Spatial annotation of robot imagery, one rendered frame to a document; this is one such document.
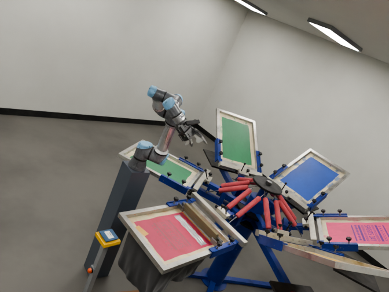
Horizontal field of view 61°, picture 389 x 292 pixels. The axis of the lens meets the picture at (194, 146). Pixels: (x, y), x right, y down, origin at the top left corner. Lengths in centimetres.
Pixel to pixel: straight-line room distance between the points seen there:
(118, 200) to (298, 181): 221
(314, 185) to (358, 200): 241
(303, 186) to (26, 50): 427
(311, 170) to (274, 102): 304
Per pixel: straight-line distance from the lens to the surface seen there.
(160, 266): 228
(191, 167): 369
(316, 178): 422
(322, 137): 660
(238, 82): 764
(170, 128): 247
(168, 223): 271
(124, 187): 276
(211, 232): 270
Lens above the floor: 248
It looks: 20 degrees down
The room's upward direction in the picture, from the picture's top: 24 degrees clockwise
